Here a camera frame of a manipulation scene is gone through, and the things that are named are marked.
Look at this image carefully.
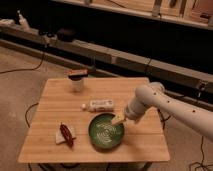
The wooden table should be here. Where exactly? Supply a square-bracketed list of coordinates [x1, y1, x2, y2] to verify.
[17, 77, 171, 164]

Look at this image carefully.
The green ceramic bowl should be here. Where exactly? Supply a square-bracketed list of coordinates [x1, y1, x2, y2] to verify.
[88, 113, 125, 150]

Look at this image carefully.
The beige sponge block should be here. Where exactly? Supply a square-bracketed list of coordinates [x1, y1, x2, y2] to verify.
[55, 127, 76, 144]

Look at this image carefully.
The dark device on ledge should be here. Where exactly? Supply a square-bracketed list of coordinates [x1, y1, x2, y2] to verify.
[57, 28, 76, 42]

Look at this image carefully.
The brush with orange handle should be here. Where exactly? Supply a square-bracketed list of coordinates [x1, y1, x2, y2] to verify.
[68, 69, 88, 80]

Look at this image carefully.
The white tube bottle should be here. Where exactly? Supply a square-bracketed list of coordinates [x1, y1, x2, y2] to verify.
[81, 99, 114, 112]

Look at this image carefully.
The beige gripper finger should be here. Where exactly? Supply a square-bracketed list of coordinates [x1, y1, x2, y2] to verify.
[111, 113, 126, 125]

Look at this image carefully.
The white spray bottle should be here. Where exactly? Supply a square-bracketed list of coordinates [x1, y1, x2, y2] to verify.
[17, 11, 30, 31]

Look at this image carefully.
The white cup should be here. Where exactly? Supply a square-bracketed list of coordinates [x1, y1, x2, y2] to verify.
[72, 78, 84, 92]

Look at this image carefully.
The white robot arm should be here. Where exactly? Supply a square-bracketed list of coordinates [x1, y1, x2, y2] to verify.
[111, 82, 213, 142]

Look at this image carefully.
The black floor cable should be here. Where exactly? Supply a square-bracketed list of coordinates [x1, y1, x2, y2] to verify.
[0, 49, 46, 75]

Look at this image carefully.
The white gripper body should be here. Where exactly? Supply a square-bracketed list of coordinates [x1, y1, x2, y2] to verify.
[124, 98, 148, 122]

